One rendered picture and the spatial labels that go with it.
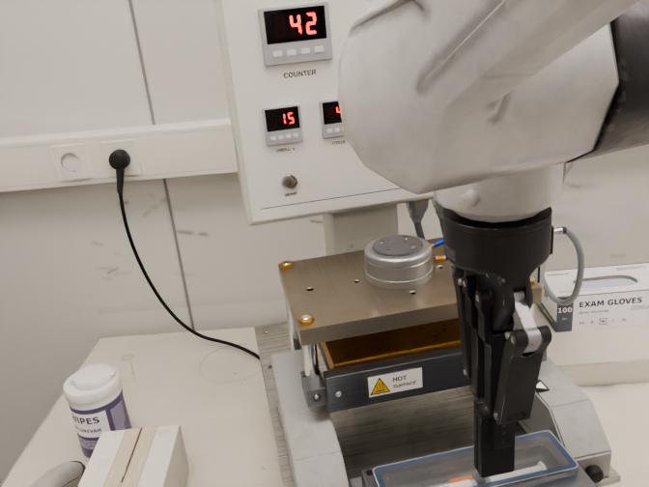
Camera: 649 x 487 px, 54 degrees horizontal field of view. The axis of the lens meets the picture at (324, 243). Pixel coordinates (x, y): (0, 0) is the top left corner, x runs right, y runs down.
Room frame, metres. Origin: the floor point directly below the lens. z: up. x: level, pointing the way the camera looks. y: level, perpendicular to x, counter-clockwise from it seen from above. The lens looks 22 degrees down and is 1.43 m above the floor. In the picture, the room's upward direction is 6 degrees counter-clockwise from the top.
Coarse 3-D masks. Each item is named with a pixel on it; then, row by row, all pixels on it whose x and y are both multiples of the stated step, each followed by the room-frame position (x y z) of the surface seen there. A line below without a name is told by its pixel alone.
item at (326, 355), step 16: (448, 320) 0.65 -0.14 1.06; (368, 336) 0.63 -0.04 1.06; (384, 336) 0.63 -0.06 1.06; (400, 336) 0.62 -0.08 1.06; (416, 336) 0.62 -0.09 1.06; (432, 336) 0.62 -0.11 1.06; (448, 336) 0.61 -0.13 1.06; (336, 352) 0.60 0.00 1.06; (352, 352) 0.60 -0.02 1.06; (368, 352) 0.60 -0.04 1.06; (384, 352) 0.59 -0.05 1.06; (400, 352) 0.59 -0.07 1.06; (416, 352) 0.60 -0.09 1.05
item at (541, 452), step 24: (432, 456) 0.49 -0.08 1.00; (456, 456) 0.48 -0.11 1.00; (528, 456) 0.47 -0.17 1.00; (552, 456) 0.47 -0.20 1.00; (384, 480) 0.46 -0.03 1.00; (408, 480) 0.46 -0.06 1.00; (432, 480) 0.46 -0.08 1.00; (456, 480) 0.45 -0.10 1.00; (480, 480) 0.45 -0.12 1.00; (504, 480) 0.45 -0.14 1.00
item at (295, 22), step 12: (300, 12) 0.79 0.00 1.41; (312, 12) 0.79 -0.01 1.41; (276, 24) 0.79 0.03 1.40; (288, 24) 0.79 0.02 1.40; (300, 24) 0.79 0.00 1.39; (312, 24) 0.79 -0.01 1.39; (276, 36) 0.79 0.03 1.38; (288, 36) 0.79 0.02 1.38; (300, 36) 0.79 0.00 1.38; (312, 36) 0.79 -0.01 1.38
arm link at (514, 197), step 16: (512, 176) 0.38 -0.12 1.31; (528, 176) 0.38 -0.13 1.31; (544, 176) 0.38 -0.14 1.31; (560, 176) 0.39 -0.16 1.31; (448, 192) 0.40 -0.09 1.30; (464, 192) 0.39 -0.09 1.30; (480, 192) 0.39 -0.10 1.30; (496, 192) 0.38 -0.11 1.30; (512, 192) 0.38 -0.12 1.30; (528, 192) 0.38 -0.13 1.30; (544, 192) 0.38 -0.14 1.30; (560, 192) 0.40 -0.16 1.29; (448, 208) 0.40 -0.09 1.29; (464, 208) 0.38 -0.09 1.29; (480, 208) 0.39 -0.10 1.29; (496, 208) 0.38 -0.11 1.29; (512, 208) 0.38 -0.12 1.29; (528, 208) 0.38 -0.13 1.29; (544, 208) 0.38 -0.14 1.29
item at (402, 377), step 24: (384, 360) 0.58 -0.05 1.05; (408, 360) 0.58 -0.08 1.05; (432, 360) 0.58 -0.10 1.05; (456, 360) 0.58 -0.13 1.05; (312, 384) 0.57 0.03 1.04; (336, 384) 0.56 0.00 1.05; (360, 384) 0.57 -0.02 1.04; (384, 384) 0.57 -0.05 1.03; (408, 384) 0.57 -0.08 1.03; (432, 384) 0.58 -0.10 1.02; (456, 384) 0.58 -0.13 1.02; (336, 408) 0.56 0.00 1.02
